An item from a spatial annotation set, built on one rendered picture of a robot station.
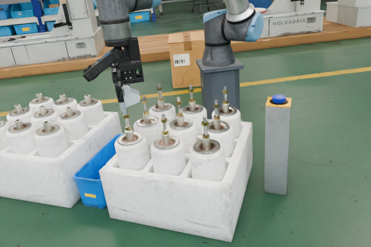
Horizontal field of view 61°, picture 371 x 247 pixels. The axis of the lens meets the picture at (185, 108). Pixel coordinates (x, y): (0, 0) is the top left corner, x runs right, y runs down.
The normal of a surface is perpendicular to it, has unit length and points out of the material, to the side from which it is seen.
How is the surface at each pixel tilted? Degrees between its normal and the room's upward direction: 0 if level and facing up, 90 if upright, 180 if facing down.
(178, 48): 90
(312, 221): 0
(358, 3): 90
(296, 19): 90
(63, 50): 90
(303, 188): 0
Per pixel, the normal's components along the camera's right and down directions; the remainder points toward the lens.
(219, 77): 0.11, 0.38
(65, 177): 0.95, 0.04
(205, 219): -0.33, 0.40
